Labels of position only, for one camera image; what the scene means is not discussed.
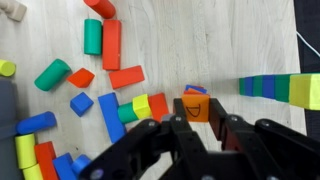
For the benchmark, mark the short green cylinder block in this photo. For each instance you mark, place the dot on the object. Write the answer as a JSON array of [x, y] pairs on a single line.
[[126, 113]]

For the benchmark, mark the blue cube block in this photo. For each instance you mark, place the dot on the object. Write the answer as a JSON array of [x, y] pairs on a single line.
[[249, 86], [268, 86], [81, 104], [196, 88]]

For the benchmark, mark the gray plastic bin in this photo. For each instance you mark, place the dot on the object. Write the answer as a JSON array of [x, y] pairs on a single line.
[[6, 110]]

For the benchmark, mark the long blue rectangular block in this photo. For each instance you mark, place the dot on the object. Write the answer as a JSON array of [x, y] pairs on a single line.
[[111, 116]]

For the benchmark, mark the red triangular block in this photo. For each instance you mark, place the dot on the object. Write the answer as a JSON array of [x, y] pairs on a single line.
[[80, 77]]

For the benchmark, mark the plain wooden peg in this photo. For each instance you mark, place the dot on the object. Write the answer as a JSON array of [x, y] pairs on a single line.
[[15, 10]]

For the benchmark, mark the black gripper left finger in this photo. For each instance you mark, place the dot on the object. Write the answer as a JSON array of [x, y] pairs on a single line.
[[183, 133]]

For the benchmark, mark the red cylinder block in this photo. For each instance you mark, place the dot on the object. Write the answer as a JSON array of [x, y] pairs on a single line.
[[101, 7]]

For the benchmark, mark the blue cylinder block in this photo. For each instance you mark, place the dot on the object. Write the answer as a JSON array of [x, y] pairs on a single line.
[[35, 123], [81, 163]]

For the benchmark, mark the orange cube block lettered D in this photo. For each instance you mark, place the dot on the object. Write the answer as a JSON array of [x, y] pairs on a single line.
[[196, 110]]

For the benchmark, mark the small yellow cube block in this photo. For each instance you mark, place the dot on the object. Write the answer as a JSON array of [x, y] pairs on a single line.
[[142, 106]]

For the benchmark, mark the large yellow cube block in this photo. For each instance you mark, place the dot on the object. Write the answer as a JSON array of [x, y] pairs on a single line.
[[305, 91]]

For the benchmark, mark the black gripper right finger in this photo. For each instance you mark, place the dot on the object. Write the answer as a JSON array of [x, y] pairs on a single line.
[[233, 133]]

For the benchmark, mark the long red rectangular block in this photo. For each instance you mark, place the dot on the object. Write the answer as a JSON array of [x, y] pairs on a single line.
[[111, 45]]

